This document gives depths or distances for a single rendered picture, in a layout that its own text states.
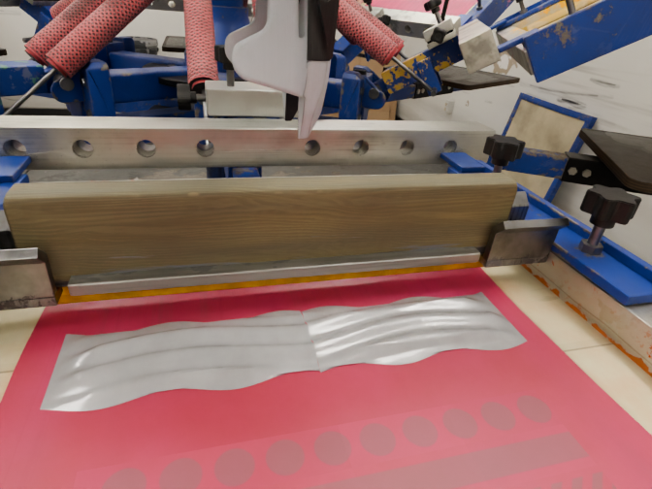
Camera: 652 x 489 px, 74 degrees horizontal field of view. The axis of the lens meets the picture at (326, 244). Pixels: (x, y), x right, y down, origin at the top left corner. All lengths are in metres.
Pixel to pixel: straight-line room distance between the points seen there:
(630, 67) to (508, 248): 2.36
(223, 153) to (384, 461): 0.41
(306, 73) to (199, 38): 0.56
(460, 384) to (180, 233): 0.24
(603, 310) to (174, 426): 0.36
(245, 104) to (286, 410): 0.42
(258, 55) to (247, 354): 0.20
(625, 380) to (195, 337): 0.33
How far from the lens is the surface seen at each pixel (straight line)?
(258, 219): 0.35
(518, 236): 0.45
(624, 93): 2.77
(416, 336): 0.36
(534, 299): 0.47
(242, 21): 1.13
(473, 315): 0.40
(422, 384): 0.34
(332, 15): 0.28
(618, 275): 0.46
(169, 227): 0.35
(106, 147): 0.58
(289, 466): 0.28
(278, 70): 0.29
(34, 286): 0.37
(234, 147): 0.57
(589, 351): 0.43
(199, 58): 0.80
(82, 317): 0.40
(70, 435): 0.32
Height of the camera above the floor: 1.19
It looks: 30 degrees down
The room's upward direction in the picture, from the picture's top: 5 degrees clockwise
